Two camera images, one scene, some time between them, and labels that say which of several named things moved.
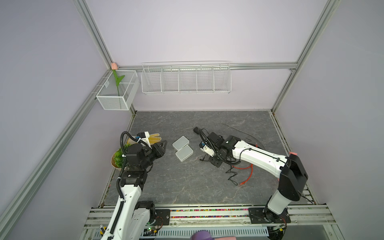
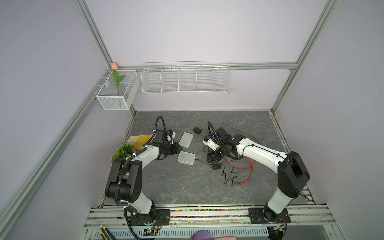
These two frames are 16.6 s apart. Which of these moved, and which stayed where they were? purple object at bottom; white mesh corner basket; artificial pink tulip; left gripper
Moved: left gripper
Stayed: white mesh corner basket; purple object at bottom; artificial pink tulip
